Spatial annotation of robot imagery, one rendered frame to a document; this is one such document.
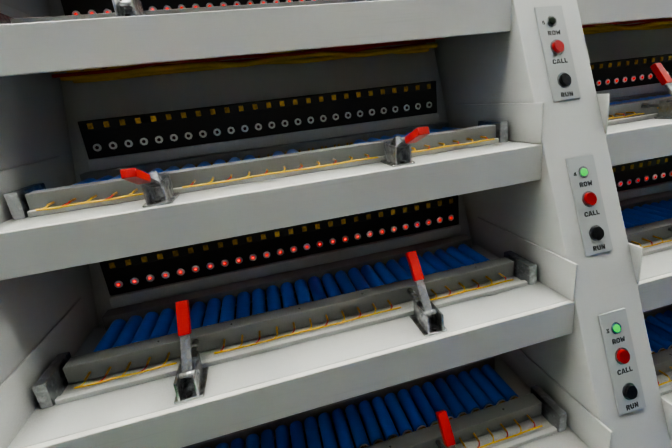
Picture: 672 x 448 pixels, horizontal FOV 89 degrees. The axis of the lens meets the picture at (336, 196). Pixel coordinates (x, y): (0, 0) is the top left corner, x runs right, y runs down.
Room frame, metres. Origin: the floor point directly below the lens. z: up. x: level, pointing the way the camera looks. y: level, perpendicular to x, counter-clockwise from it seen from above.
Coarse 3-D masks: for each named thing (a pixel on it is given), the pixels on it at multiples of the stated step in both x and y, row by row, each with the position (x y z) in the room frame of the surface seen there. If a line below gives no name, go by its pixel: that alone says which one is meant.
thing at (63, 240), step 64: (320, 128) 0.55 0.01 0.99; (384, 128) 0.57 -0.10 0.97; (512, 128) 0.46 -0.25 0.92; (0, 192) 0.35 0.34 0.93; (192, 192) 0.39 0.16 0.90; (256, 192) 0.36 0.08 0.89; (320, 192) 0.37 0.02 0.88; (384, 192) 0.39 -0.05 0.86; (448, 192) 0.41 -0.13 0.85; (0, 256) 0.32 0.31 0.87; (64, 256) 0.33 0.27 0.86; (128, 256) 0.34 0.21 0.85
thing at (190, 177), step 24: (360, 144) 0.43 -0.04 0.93; (432, 144) 0.45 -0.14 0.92; (456, 144) 0.44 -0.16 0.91; (192, 168) 0.40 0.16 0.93; (216, 168) 0.39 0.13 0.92; (240, 168) 0.40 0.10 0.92; (264, 168) 0.41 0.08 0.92; (288, 168) 0.41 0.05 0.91; (312, 168) 0.40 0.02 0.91; (48, 192) 0.36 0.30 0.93; (72, 192) 0.37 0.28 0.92; (96, 192) 0.37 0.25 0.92; (120, 192) 0.38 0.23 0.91
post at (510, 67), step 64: (512, 0) 0.42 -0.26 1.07; (576, 0) 0.44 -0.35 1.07; (448, 64) 0.58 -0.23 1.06; (512, 64) 0.45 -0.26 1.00; (576, 64) 0.44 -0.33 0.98; (576, 128) 0.43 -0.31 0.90; (512, 192) 0.49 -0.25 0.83; (576, 256) 0.43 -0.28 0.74; (576, 320) 0.43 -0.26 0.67; (640, 320) 0.44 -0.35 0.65; (576, 384) 0.45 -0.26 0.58
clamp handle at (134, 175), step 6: (132, 168) 0.28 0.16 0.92; (126, 174) 0.28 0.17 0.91; (132, 174) 0.28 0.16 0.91; (138, 174) 0.29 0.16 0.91; (144, 174) 0.30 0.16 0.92; (150, 174) 0.35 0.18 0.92; (156, 174) 0.35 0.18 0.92; (126, 180) 0.29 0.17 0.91; (132, 180) 0.30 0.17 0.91; (138, 180) 0.30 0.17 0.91; (144, 180) 0.30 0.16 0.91; (150, 180) 0.32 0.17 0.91; (156, 180) 0.34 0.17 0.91; (150, 186) 0.35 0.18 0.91; (156, 186) 0.35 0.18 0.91
